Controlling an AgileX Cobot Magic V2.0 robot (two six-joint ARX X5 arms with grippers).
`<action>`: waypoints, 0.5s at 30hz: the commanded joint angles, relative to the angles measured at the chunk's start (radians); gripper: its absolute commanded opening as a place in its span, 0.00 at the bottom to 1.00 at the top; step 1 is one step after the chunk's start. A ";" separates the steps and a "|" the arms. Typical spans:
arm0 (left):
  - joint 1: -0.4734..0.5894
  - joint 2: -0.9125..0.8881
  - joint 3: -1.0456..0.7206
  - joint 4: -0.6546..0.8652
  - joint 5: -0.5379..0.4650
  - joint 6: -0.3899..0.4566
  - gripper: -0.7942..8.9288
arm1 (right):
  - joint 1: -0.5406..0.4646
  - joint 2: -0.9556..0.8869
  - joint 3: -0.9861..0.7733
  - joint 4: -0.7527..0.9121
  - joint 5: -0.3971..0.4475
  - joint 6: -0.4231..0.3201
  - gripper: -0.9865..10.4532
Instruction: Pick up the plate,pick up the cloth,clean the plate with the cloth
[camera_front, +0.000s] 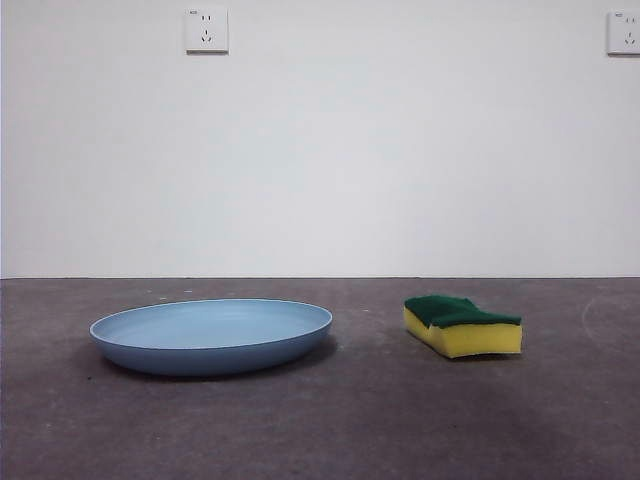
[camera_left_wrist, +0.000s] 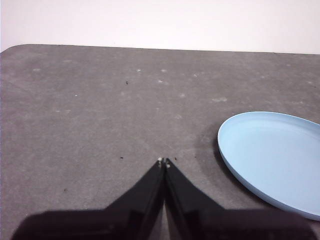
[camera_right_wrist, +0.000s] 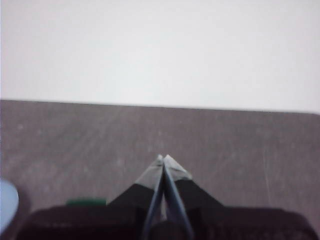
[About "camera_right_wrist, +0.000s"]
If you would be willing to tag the yellow green scouring sponge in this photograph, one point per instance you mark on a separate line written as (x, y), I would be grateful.
(86, 202)

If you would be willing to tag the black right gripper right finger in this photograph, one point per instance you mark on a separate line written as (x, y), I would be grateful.
(237, 225)

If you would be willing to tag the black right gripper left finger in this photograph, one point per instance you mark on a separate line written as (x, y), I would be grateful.
(100, 222)

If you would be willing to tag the light blue round plate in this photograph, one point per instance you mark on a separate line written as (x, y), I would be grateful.
(7, 202)

